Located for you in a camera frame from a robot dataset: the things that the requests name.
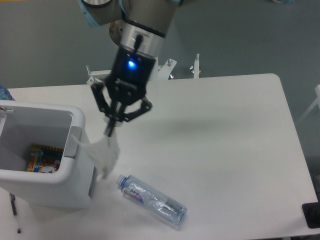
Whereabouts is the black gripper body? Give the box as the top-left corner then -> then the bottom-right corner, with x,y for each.
104,45 -> 156,106

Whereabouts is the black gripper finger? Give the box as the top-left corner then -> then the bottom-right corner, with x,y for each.
120,96 -> 153,123
91,81 -> 120,137

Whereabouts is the clear plastic bag with label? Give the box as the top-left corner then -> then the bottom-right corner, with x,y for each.
71,133 -> 120,180

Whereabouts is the clear crushed plastic water bottle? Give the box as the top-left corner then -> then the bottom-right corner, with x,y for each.
116,175 -> 188,228

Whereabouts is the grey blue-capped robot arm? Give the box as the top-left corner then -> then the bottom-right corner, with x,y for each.
78,0 -> 183,137

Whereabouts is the white plastic trash can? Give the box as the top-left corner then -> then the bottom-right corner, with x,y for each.
0,100 -> 97,209

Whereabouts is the colourful snack wrapper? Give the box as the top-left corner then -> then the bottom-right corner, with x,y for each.
26,144 -> 64,174

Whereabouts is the blue patterned object at edge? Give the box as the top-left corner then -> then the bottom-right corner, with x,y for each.
0,85 -> 15,101

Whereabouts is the black pen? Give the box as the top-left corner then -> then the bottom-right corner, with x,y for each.
9,193 -> 22,234

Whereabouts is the white chair leg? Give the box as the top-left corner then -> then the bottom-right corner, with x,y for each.
297,84 -> 320,125

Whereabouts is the black clamp at table edge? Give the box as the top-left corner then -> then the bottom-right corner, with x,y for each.
302,202 -> 320,229

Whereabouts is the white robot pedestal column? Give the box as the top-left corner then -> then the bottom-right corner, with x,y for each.
149,57 -> 159,81

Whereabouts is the white pedestal base frame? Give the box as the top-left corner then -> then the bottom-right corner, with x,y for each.
86,53 -> 201,85

